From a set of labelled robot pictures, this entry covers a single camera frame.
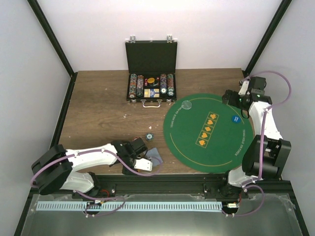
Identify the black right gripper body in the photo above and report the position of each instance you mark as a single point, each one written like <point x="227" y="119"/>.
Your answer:
<point x="233" y="102"/>

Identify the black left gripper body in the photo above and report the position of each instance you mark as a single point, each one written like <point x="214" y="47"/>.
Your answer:
<point x="125" y="170"/>

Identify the blue small blind button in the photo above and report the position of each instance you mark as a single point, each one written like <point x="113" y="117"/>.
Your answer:
<point x="236" y="119"/>

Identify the blue poker chip stack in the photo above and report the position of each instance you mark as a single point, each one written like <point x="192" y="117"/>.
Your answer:
<point x="149" y="137"/>

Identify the clear dealer button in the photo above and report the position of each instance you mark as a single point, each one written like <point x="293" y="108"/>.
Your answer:
<point x="186" y="105"/>

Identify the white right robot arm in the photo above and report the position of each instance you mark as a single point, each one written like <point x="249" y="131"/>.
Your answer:
<point x="268" y="152"/>

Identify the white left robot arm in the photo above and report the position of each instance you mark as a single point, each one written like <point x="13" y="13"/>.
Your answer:
<point x="60" y="168"/>

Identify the grey playing card deck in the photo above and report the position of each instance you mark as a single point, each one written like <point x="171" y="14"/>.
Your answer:
<point x="154" y="156"/>

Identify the round green poker mat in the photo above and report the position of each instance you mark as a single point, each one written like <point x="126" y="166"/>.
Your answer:
<point x="204" y="138"/>

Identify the chip row far right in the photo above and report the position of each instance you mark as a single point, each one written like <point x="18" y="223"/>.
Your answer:
<point x="170" y="84"/>

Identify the chip row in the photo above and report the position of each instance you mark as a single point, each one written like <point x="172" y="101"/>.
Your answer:
<point x="170" y="84"/>
<point x="132" y="86"/>
<point x="163" y="83"/>
<point x="140" y="85"/>

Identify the light blue slotted strip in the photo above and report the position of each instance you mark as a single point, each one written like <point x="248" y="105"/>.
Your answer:
<point x="130" y="206"/>

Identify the boxed card decks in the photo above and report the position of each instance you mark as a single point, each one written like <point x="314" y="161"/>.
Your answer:
<point x="151" y="93"/>

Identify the chip row far left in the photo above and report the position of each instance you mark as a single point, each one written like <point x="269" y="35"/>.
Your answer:
<point x="132" y="86"/>

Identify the yellow dealer chip in case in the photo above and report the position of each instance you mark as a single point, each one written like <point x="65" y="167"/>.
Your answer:
<point x="151" y="80"/>

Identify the black poker chip case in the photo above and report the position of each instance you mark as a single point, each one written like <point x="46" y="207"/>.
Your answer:
<point x="151" y="58"/>

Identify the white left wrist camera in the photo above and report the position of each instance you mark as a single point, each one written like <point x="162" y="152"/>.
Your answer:
<point x="143" y="164"/>

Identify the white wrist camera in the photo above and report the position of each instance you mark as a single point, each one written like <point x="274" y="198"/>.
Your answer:
<point x="143" y="164"/>
<point x="244" y="84"/>

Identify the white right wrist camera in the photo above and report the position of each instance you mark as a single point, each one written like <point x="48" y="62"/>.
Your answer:
<point x="244" y="84"/>

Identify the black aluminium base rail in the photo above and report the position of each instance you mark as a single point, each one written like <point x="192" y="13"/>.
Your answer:
<point x="210" y="186"/>

